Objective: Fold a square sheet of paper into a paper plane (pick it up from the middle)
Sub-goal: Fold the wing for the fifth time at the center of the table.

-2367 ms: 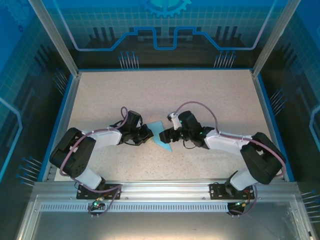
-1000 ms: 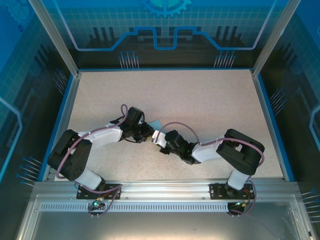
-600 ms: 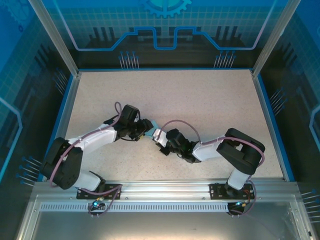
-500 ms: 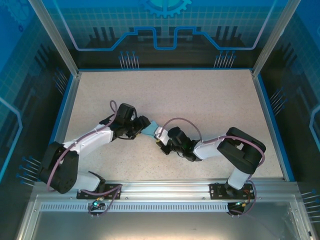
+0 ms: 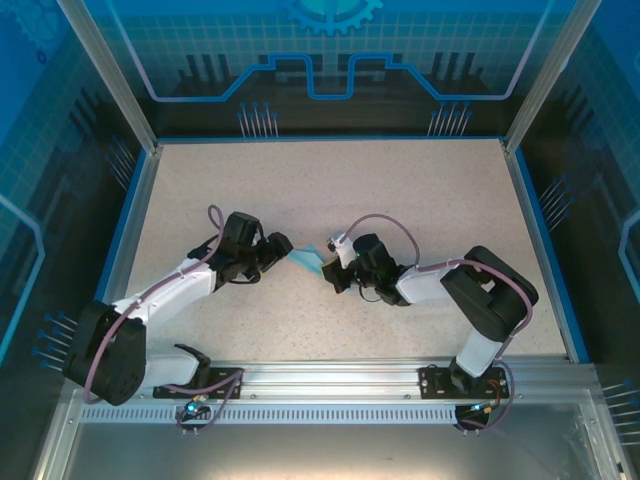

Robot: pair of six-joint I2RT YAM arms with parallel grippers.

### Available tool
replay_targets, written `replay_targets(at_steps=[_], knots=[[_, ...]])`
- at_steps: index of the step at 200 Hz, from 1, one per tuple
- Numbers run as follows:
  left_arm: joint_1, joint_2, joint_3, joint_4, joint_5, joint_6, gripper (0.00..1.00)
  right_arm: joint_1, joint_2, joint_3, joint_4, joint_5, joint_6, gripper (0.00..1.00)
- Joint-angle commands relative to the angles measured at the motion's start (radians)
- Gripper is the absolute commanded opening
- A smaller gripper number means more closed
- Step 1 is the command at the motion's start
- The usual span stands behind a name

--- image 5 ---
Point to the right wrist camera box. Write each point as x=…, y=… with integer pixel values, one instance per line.
x=342, y=250

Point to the aluminium mounting rail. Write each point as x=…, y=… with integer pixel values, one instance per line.
x=330, y=380

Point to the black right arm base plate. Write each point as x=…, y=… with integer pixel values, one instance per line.
x=432, y=382

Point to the light blue paper sheet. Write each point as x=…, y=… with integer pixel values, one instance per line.
x=307, y=257

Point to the aluminium frame post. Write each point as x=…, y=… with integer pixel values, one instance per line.
x=115, y=75
x=548, y=75

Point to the connector board with LED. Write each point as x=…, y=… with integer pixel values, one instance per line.
x=475, y=410
x=192, y=409

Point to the sheet metal tray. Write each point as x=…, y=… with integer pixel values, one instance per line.
x=320, y=455

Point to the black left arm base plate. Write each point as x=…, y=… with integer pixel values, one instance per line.
x=222, y=375

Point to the aluminium table edge rail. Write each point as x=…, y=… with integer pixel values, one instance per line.
x=136, y=225
x=533, y=225

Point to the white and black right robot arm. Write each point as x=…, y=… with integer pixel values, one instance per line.
x=425, y=285

